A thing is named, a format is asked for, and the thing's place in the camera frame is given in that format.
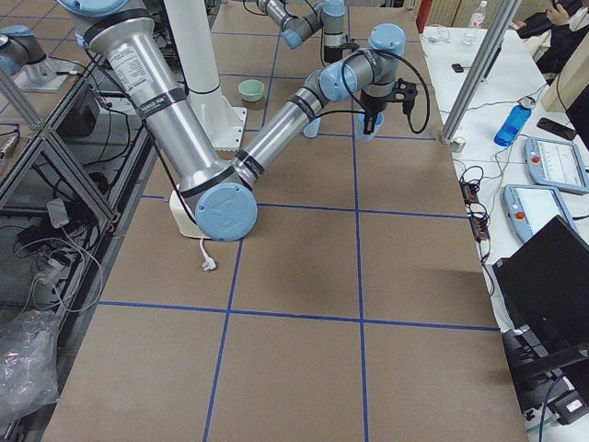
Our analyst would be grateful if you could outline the seated person black jacket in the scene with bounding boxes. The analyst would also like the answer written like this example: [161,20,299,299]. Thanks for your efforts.
[515,1,588,85]

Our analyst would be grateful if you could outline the clear plastic bag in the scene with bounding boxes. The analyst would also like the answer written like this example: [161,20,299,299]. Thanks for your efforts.
[1,310,59,425]

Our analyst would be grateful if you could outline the far teach pendant tablet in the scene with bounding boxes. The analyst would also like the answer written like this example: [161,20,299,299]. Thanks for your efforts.
[524,137,588,194]

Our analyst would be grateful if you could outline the near teach pendant tablet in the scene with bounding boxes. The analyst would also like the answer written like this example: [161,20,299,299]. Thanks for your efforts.
[502,184,578,243]

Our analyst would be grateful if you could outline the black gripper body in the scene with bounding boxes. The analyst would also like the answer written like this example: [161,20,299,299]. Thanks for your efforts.
[360,78,417,118]

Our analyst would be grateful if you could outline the black laptop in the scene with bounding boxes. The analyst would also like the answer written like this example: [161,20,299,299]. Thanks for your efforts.
[492,216,588,344]

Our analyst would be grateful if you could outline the blue water bottle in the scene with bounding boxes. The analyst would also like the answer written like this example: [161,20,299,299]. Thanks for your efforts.
[493,96,536,146]

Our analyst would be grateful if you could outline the green plastic bowl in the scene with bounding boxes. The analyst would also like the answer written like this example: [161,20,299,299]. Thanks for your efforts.
[237,79,265,102]

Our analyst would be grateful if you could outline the teach pendant tablet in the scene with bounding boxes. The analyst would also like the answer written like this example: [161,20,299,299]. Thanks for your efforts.
[502,184,578,243]
[524,137,588,194]

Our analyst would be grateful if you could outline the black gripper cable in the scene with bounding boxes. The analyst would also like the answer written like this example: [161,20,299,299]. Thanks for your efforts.
[317,48,433,135]

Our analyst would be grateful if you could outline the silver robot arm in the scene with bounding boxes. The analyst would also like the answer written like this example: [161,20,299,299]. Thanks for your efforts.
[63,1,416,241]
[256,0,359,64]

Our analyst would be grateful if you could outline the light blue cup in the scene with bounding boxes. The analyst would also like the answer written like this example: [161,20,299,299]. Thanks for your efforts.
[303,118,321,138]
[354,113,384,142]

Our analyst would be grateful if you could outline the aluminium frame post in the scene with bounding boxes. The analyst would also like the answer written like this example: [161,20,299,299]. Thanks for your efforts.
[439,0,522,153]

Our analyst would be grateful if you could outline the white power plug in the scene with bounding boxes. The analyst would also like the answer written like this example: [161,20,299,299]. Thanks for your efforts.
[199,238,217,272]

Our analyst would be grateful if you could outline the cream white toaster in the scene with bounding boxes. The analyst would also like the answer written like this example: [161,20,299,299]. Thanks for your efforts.
[168,191,210,239]

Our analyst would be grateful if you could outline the black smartphone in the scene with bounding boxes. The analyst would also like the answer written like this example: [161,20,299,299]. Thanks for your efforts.
[537,117,577,141]

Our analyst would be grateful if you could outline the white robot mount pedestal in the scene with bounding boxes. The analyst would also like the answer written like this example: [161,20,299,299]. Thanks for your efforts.
[164,0,248,151]

